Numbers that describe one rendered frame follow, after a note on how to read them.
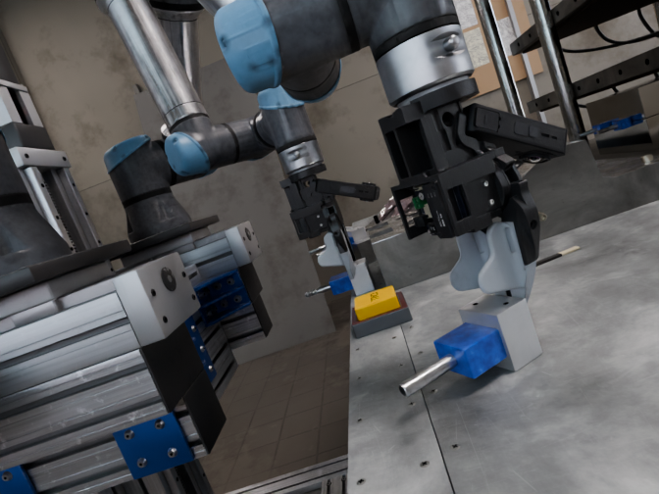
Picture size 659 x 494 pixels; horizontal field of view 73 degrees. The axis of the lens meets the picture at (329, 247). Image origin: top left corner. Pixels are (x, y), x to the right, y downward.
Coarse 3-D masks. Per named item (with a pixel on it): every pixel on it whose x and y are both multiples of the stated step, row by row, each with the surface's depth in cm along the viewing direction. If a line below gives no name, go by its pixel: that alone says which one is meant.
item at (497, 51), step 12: (480, 0) 185; (480, 12) 186; (492, 12) 185; (492, 24) 185; (492, 36) 186; (492, 48) 188; (504, 48) 188; (492, 60) 190; (504, 60) 187; (504, 72) 188; (504, 84) 190; (504, 96) 192; (516, 96) 189; (516, 108) 190
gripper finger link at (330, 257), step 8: (328, 240) 79; (328, 248) 79; (336, 248) 79; (320, 256) 79; (328, 256) 79; (336, 256) 79; (344, 256) 78; (320, 264) 79; (328, 264) 79; (336, 264) 79; (344, 264) 78; (352, 264) 79; (352, 272) 79
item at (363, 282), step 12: (360, 264) 80; (336, 276) 83; (348, 276) 81; (360, 276) 80; (372, 276) 84; (324, 288) 83; (336, 288) 81; (348, 288) 81; (360, 288) 81; (372, 288) 80
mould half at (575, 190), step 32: (576, 160) 70; (608, 160) 87; (640, 160) 75; (544, 192) 71; (576, 192) 71; (608, 192) 71; (640, 192) 70; (544, 224) 72; (576, 224) 72; (384, 256) 74; (416, 256) 74; (448, 256) 74
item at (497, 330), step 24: (480, 312) 39; (504, 312) 38; (528, 312) 39; (456, 336) 39; (480, 336) 38; (504, 336) 38; (528, 336) 39; (456, 360) 38; (480, 360) 37; (504, 360) 39; (528, 360) 39; (408, 384) 36
